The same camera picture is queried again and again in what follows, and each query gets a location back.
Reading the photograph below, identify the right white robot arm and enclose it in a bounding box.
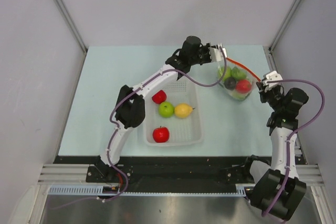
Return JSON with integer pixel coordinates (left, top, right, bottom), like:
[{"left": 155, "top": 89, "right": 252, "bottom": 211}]
[{"left": 242, "top": 82, "right": 309, "bottom": 221}]

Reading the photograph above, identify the dark purple fruit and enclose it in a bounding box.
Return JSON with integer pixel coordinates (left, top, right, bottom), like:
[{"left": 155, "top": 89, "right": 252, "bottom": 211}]
[{"left": 224, "top": 77, "right": 237, "bottom": 90}]

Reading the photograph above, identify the cabbage head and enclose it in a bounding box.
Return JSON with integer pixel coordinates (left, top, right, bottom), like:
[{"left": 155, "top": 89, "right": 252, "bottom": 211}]
[{"left": 228, "top": 90, "right": 251, "bottom": 101}]

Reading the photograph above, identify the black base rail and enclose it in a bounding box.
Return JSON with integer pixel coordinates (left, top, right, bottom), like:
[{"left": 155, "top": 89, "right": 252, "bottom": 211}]
[{"left": 54, "top": 155, "right": 271, "bottom": 194}]

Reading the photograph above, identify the yellow lemon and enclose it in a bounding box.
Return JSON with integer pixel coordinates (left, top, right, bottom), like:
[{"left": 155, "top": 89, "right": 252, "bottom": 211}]
[{"left": 174, "top": 103, "right": 195, "bottom": 119}]

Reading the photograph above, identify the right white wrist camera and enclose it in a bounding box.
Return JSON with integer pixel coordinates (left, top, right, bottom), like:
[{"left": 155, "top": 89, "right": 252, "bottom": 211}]
[{"left": 261, "top": 71, "right": 283, "bottom": 91}]

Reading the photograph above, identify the green guava fruit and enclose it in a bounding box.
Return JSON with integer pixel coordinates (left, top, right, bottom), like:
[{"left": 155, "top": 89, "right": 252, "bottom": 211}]
[{"left": 231, "top": 67, "right": 247, "bottom": 81}]

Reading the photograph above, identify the white cable duct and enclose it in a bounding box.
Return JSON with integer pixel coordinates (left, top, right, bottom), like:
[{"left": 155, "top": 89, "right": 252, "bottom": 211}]
[{"left": 49, "top": 185, "right": 246, "bottom": 197}]

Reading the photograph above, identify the green apple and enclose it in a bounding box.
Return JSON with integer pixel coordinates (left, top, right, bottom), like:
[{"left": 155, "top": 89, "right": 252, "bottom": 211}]
[
  {"left": 217, "top": 66, "right": 231, "bottom": 82},
  {"left": 158, "top": 102, "right": 174, "bottom": 118}
]

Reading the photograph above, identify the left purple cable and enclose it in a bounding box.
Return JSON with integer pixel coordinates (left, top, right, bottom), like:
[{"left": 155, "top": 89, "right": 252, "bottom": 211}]
[{"left": 49, "top": 48, "right": 228, "bottom": 210}]

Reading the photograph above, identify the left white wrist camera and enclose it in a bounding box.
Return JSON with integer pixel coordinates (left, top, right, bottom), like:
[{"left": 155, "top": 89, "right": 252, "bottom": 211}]
[{"left": 209, "top": 44, "right": 227, "bottom": 62}]

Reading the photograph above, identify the clear orange zip bag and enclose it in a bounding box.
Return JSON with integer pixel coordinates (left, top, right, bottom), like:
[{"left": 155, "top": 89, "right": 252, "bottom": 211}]
[{"left": 219, "top": 58, "right": 260, "bottom": 101}]

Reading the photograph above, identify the red tomato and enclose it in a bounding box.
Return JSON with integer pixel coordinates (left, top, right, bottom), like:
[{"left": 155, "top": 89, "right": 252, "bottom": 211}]
[
  {"left": 152, "top": 90, "right": 167, "bottom": 104},
  {"left": 235, "top": 79, "right": 252, "bottom": 94}
]

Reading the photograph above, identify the small red pepper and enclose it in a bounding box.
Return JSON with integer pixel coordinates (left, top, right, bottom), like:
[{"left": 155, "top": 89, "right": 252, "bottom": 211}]
[{"left": 152, "top": 127, "right": 170, "bottom": 143}]

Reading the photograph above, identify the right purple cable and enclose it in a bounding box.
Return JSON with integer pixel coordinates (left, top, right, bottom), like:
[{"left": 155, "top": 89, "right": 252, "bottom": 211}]
[{"left": 261, "top": 78, "right": 326, "bottom": 218}]

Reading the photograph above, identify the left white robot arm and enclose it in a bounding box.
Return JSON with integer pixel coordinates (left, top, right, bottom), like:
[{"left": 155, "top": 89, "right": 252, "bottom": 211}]
[{"left": 94, "top": 36, "right": 225, "bottom": 182}]

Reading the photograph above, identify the right aluminium frame post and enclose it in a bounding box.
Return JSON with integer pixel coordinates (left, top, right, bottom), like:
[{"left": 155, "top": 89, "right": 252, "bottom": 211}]
[{"left": 268, "top": 0, "right": 303, "bottom": 52}]

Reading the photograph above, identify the aluminium frame post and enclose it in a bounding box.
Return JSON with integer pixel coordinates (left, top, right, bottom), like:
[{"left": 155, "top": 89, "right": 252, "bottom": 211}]
[
  {"left": 53, "top": 0, "right": 88, "bottom": 55},
  {"left": 268, "top": 0, "right": 303, "bottom": 52}
]

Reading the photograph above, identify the purple cable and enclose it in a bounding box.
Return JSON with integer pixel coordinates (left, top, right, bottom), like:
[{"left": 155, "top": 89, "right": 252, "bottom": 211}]
[
  {"left": 261, "top": 78, "right": 326, "bottom": 218},
  {"left": 49, "top": 48, "right": 228, "bottom": 210}
]

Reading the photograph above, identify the left aluminium frame post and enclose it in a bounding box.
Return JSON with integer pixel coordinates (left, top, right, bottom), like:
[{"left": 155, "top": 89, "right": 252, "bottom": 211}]
[{"left": 53, "top": 0, "right": 88, "bottom": 55}]

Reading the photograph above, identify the clear plastic basket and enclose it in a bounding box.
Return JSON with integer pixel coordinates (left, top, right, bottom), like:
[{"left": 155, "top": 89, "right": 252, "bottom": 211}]
[{"left": 142, "top": 77, "right": 203, "bottom": 147}]

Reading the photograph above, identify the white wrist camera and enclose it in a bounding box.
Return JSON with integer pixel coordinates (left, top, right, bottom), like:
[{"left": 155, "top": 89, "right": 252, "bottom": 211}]
[
  {"left": 261, "top": 71, "right": 283, "bottom": 91},
  {"left": 209, "top": 44, "right": 227, "bottom": 62}
]

